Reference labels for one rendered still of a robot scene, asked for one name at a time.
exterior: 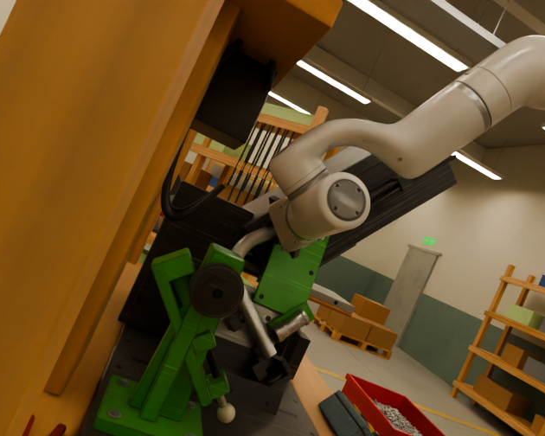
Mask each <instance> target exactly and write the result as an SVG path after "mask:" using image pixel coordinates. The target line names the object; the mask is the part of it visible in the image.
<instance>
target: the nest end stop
mask: <svg viewBox="0 0 545 436"><path fill-rule="evenodd" d="M277 372H281V373H282V376H281V377H280V378H279V379H278V380H277V381H274V382H268V381H267V379H268V378H269V377H270V376H271V375H269V376H268V377H266V378H265V379H263V380H262V382H263V383H265V384H266V385H267V386H268V389H269V391H270V392H271V393H272V392H273V391H275V390H276V389H277V388H279V387H281V386H282V385H284V384H285V383H287V382H288V381H290V380H291V379H292V377H291V375H290V374H286V373H284V372H282V371H280V370H279V369H278V370H277V371H275V372H274V373H272V375H273V374H275V373H277Z"/></svg>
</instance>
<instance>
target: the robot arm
mask: <svg viewBox="0 0 545 436"><path fill-rule="evenodd" d="M521 107H529V108H534V109H539V110H545V36H544V35H528V36H524V37H521V38H518V39H515V40H514V41H512V42H509V43H507V44H506V45H504V46H502V47H501V48H500V49H498V50H497V51H496V52H494V53H493V54H491V55H489V56H488V57H486V58H485V59H484V60H482V61H480V62H479V63H478V64H477V65H476V66H475V67H473V68H471V69H470V70H469V71H467V72H466V73H464V74H463V75H461V76H460V77H458V78H457V79H456V80H455V81H453V82H452V83H451V84H449V85H448V86H447V87H445V88H444V89H442V90H441V91H439V92H438V93H436V94H435V95H434V96H432V98H431V99H429V100H428V101H426V102H425V103H423V104H422V105H421V106H419V107H418V108H416V109H415V110H414V111H412V112H411V113H409V114H408V115H407V116H406V117H405V118H403V119H402V120H400V121H398V122H396V123H394V124H391V125H385V124H380V123H376V122H372V121H367V120H362V119H335V120H331V121H327V122H324V123H322V124H320V125H317V126H315V127H313V128H311V129H310V130H309V131H307V132H305V133H304V134H302V135H301V136H299V137H298V138H296V139H295V140H293V141H292V142H290V143H289V144H288V145H287V146H286V147H285V148H283V149H282V150H281V151H279V152H278V153H277V154H276V155H274V156H273V158H272V160H271V162H270V164H269V169H270V171H271V174H272V177H273V178H274V180H275V181H276V183H277V184H278V186H279V187H280V188H281V189H282V191H283V192H284V193H285V195H286V197H284V198H282V199H280V198H278V197H277V196H270V197H269V203H270V205H269V208H268V211H269V216H267V218H268V219H266V221H267V222H266V223H264V224H263V227H266V226H269V225H272V224H273V225H274V228H275V230H276V233H277V235H278V237H277V238H275V239H272V240H270V241H269V242H270V244H271V243H274V242H275V244H276V245H279V246H280V245H281V246H282V247H283V249H284V250H285V251H286V252H288V253H289V254H290V255H291V257H292V258H293V259H294V258H297V257H298V256H299V252H300V249H301V248H303V247H306V246H309V245H310V244H312V243H314V242H315V241H316V240H323V239H324V237H326V236H329V235H333V234H338V233H341V232H343V231H347V230H350V229H353V228H357V227H358V226H360V225H361V224H362V223H363V222H364V221H365V220H366V218H367V217H368V215H369V210H370V197H369V192H368V190H367V188H366V187H365V185H364V184H363V182H362V181H361V180H360V179H359V178H357V177H356V176H354V175H352V174H350V173H346V172H337V173H333V174H331V173H330V172H329V171H328V170H327V169H326V167H325V166H324V164H323V162H322V160H321V156H322V155H323V154H324V153H325V152H327V151H329V150H331V149H333V148H336V147H338V146H355V147H358V148H361V149H364V150H366V151H368V152H370V153H371V154H373V155H374V156H376V157H377V158H379V159H380V160H381V161H382V162H384V163H385V164H386V165H387V166H388V167H389V168H390V169H391V170H393V171H394V172H395V173H396V174H398V175H399V176H402V177H404V178H406V179H413V178H415V177H418V176H421V175H423V174H424V173H426V172H427V171H429V170H430V169H431V168H433V167H434V166H436V165H437V164H439V163H441V162H442V161H443V160H445V159H446V158H448V157H449V156H451V155H452V154H453V153H455V152H456V151H458V150H459V149H461V148H462V147H464V146H465V145H467V144H469V143H470V142H471V141H472V140H474V139H475V138H477V137H478V136H480V135H481V134H483V133H484V132H486V131H487V130H489V129H490V128H491V127H492V126H494V125H495V124H497V123H498V122H500V121H501V120H503V119H504V118H506V117H507V116H509V115H510V114H511V113H513V112H514V111H515V110H517V109H519V108H521Z"/></svg>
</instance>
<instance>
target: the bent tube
mask: <svg viewBox="0 0 545 436"><path fill-rule="evenodd" d="M277 237H278V235H277V233H276V230H275V228H274V225H273V224H272V225H269V226H266V227H264V228H260V229H258V230H255V231H253V232H251V233H249V234H247V235H245V236H244V237H242V238H241V239H240V240H239V241H238V242H237V243H236V244H235V246H234V247H233V249H232V251H233V252H236V253H238V254H239V255H240V256H241V257H242V259H244V257H245V256H246V254H247V253H248V252H249V251H250V250H251V249H252V248H253V247H255V246H257V245H259V244H261V243H264V242H267V241H269V240H272V239H275V238H277ZM238 308H239V310H240V313H241V315H242V316H243V318H244V320H245V322H246V324H247V327H248V329H249V331H250V333H251V335H252V337H253V340H254V341H255V343H256V345H257V347H258V349H259V351H260V353H261V355H262V357H263V359H264V360H265V359H268V358H270V357H272V356H274V355H275V354H276V353H277V351H276V349H275V348H274V346H273V343H272V341H271V339H270V337H269V336H268V334H267V332H266V329H265V327H264V325H263V323H262V322H261V320H260V317H259V315H258V312H257V311H256V309H255V307H254V305H253V302H252V300H251V299H250V297H249V295H248V293H247V290H246V288H245V286H244V297H243V299H242V301H241V303H240V306H239V307H238Z"/></svg>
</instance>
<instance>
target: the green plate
mask: <svg viewBox="0 0 545 436"><path fill-rule="evenodd" d="M329 238H330V236H326V237H324V239H323V240H316V241H315V242H314V243H312V244H310V245H309V246H306V247H303V248H301V249H300V252H299V256H298V257H297V258H294V259H293V258H292V257H291V255H290V254H289V253H288V252H286V251H284V252H282V251H281V247H282V246H281V245H280V246H279V245H276V244H275V242H274V243H273V245H272V250H271V252H270V254H269V257H268V259H267V262H266V265H265V266H262V267H261V270H260V274H259V277H258V278H257V281H256V282H258V286H257V288H256V291H255V293H254V295H253V299H252V301H253V302H254V303H256V304H259V305H262V306H265V307H266V308H269V309H271V310H274V311H277V312H279V313H281V314H285V313H286V312H288V311H289V310H291V309H293V308H294V307H296V306H298V305H300V304H302V303H303V302H304V301H306V302H307V300H308V298H309V296H310V293H311V288H312V286H313V283H314V280H315V278H316V275H317V271H318V268H319V266H320V263H321V260H322V258H323V255H324V251H325V248H326V246H327V243H328V240H329Z"/></svg>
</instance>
